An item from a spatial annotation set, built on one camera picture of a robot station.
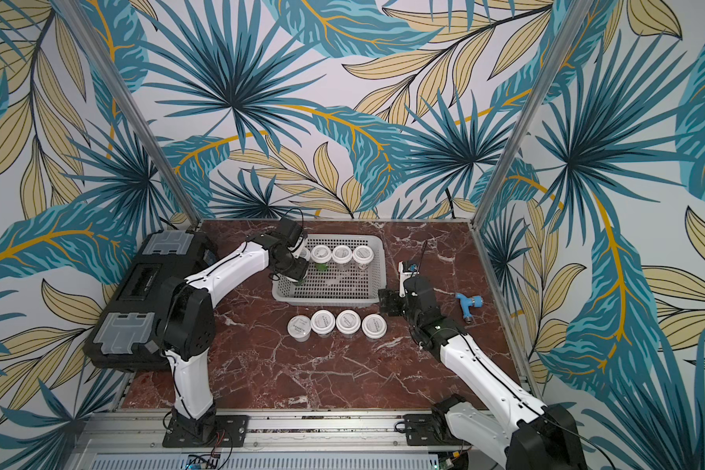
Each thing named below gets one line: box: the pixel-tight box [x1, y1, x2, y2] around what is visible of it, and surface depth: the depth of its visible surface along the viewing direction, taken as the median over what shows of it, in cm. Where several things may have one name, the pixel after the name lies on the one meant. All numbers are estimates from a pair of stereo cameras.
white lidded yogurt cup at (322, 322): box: [309, 309, 336, 338], surface depth 87 cm
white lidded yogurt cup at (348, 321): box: [334, 309, 362, 335], surface depth 87 cm
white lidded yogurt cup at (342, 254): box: [331, 244, 353, 264], surface depth 102 cm
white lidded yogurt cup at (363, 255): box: [352, 244, 376, 265], surface depth 102 cm
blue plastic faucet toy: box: [455, 292, 484, 325], surface depth 97 cm
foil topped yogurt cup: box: [286, 314, 312, 343], surface depth 87 cm
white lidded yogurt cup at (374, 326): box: [360, 313, 388, 340], surface depth 87 cm
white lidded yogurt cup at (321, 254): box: [311, 243, 332, 265], surface depth 101 cm
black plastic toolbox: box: [84, 229, 219, 369], surface depth 79 cm
